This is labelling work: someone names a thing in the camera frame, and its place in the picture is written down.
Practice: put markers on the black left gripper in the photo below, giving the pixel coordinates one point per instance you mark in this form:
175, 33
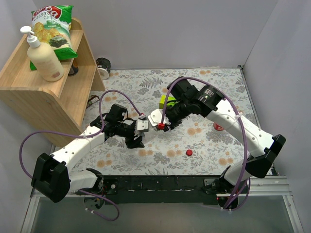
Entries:
133, 135

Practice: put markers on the clear plastic bottle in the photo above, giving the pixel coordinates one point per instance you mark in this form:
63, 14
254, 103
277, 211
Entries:
150, 135

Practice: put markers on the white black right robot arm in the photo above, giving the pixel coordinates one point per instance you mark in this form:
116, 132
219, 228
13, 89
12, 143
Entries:
260, 148

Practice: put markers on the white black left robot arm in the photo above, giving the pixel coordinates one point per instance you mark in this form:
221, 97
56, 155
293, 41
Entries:
53, 176

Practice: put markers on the red bottle cap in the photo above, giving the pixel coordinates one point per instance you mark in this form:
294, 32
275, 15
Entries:
189, 152

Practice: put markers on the red label water bottle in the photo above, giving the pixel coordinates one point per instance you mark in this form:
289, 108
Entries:
217, 127

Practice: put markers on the cream lotion pump bottle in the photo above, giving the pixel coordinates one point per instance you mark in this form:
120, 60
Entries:
43, 57

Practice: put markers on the green Gillette razor box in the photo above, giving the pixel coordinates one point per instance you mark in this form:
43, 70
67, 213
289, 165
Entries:
170, 102

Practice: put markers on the wooden shelf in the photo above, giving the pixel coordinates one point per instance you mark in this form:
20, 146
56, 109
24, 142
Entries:
57, 108

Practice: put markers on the black tape roll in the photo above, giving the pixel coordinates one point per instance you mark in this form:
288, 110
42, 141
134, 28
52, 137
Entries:
103, 66

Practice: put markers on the cassava chips bag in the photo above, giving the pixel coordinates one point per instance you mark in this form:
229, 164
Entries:
51, 25

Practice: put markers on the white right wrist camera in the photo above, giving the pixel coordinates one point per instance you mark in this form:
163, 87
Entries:
155, 119

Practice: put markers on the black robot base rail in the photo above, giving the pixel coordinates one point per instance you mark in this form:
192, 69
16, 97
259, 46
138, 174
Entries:
126, 189

